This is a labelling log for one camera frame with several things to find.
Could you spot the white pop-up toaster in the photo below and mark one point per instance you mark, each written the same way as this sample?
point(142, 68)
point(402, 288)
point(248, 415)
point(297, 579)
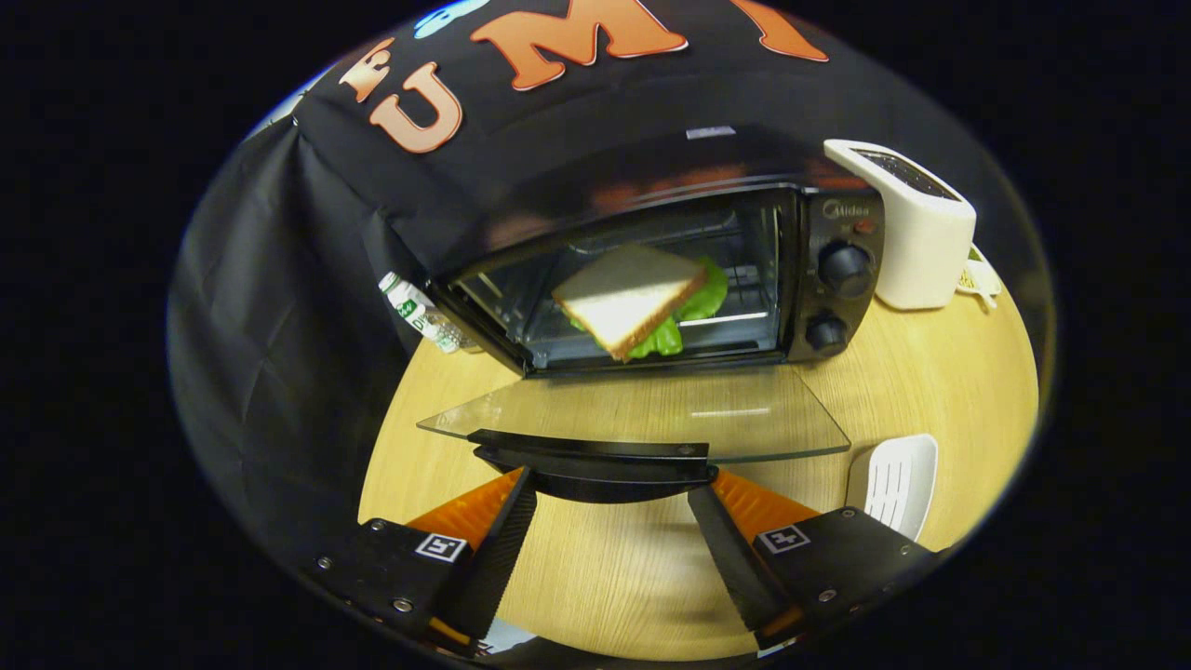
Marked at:
point(921, 261)

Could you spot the toy sandwich with lettuce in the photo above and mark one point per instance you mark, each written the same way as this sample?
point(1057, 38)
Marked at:
point(623, 293)

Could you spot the white divided dish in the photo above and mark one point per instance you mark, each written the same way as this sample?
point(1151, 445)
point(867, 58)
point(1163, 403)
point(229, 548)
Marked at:
point(982, 279)

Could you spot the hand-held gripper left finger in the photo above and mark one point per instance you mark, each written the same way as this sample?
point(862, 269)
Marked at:
point(498, 558)

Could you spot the black toaster oven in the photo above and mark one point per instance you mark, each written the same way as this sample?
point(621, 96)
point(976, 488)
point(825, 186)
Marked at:
point(842, 316)

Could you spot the white ribbed tray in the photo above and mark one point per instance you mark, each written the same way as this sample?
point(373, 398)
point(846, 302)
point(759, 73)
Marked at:
point(893, 484)

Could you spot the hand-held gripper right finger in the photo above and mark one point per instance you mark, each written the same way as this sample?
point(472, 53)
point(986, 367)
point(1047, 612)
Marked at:
point(730, 558)

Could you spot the white bottle with green label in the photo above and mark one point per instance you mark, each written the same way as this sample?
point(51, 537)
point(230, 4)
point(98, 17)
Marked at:
point(414, 312)

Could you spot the black backdrop cloth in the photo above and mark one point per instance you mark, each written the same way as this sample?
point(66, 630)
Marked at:
point(279, 326)

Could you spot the clear plastic bottle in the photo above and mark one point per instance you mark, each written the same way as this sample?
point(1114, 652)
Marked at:
point(461, 337)

